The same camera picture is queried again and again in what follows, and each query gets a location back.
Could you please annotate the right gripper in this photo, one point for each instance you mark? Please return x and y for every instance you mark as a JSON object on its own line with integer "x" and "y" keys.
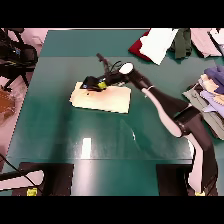
{"x": 96, "y": 82}

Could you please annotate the white shirt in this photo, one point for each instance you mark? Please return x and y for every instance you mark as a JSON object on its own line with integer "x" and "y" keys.
{"x": 106, "y": 100}

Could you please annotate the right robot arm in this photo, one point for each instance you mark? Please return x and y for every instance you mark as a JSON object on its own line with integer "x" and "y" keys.
{"x": 170, "y": 110}

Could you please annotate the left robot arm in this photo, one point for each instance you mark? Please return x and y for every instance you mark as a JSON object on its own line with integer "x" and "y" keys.
{"x": 23, "y": 179}

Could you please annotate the red garment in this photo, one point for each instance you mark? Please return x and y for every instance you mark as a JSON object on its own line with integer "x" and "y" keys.
{"x": 136, "y": 48}

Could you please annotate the white garment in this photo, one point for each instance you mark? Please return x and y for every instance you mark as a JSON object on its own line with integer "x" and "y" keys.
{"x": 158, "y": 43}

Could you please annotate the dark green garment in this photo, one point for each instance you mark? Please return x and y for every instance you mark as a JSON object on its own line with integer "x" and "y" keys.
{"x": 182, "y": 43}

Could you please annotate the pale pink garment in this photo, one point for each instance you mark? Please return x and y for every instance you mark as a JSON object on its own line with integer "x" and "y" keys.
{"x": 203, "y": 41}

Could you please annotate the grey-green garment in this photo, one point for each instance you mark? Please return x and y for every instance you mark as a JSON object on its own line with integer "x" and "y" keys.
{"x": 208, "y": 115}

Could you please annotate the purple garment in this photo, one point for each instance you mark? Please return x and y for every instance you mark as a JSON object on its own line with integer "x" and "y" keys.
{"x": 215, "y": 76}

